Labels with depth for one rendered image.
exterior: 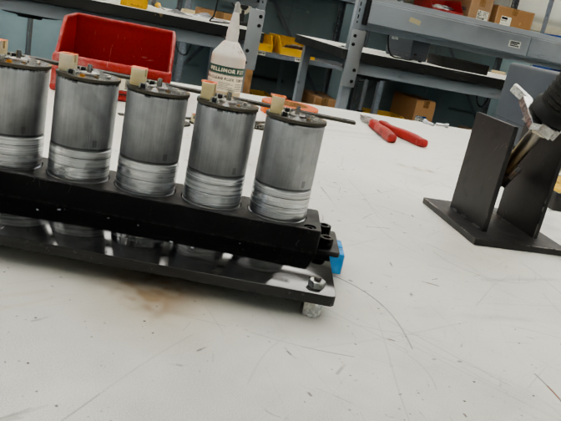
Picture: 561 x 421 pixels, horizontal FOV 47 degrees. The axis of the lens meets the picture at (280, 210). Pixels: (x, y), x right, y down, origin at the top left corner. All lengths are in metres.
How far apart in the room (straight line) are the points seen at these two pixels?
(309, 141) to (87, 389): 0.13
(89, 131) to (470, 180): 0.24
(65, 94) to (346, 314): 0.14
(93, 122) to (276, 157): 0.07
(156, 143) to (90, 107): 0.03
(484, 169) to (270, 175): 0.17
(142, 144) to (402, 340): 0.12
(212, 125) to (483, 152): 0.20
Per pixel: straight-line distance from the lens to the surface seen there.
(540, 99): 0.38
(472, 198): 0.41
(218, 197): 0.26
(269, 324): 0.22
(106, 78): 0.27
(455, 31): 2.98
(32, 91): 0.27
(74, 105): 0.26
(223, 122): 0.25
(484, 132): 0.41
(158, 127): 0.26
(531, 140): 0.40
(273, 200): 0.26
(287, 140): 0.25
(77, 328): 0.21
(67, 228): 0.25
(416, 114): 4.92
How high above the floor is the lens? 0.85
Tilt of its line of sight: 17 degrees down
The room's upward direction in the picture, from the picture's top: 12 degrees clockwise
